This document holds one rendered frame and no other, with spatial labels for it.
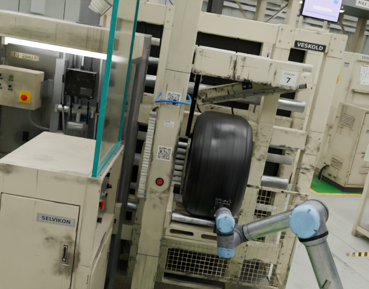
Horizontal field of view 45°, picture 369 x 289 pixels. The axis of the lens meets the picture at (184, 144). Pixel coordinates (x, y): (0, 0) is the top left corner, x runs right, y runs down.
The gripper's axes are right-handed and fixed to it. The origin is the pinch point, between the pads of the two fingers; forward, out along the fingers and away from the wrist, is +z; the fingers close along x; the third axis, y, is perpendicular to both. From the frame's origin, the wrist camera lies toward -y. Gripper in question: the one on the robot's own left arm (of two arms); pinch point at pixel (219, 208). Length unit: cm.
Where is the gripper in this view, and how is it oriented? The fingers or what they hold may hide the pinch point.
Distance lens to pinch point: 225.2
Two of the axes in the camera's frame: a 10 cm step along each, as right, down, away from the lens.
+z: 0.1, -1.1, 9.9
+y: 1.6, -9.8, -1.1
